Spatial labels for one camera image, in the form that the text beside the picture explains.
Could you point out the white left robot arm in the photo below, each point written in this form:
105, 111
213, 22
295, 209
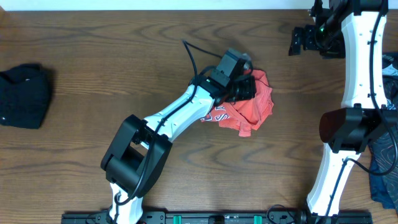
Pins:
140, 148

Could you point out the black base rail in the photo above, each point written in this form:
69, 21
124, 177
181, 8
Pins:
219, 218

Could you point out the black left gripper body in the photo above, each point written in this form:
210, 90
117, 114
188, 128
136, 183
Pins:
246, 90

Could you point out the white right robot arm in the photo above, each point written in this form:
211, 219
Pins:
353, 31

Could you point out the folded black garment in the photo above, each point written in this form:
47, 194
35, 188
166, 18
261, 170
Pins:
25, 96

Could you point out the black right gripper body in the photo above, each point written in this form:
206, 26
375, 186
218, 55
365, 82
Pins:
329, 40

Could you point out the red orange t-shirt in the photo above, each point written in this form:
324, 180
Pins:
246, 115

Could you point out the dark patterned garment pile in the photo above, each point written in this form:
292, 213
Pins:
384, 188

